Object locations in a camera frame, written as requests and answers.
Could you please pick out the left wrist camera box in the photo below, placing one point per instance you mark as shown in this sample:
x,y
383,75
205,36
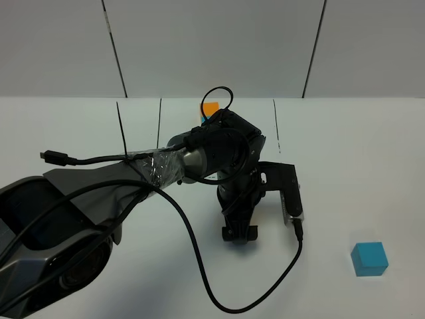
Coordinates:
x,y
282,177

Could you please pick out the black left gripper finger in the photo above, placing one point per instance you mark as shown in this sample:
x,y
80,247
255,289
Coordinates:
x,y
240,236

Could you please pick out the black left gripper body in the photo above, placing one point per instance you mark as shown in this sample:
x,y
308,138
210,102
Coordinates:
x,y
238,199

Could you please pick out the orange template block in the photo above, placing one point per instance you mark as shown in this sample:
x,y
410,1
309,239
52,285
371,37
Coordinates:
x,y
209,108

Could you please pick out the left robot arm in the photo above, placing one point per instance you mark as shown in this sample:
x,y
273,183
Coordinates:
x,y
58,230

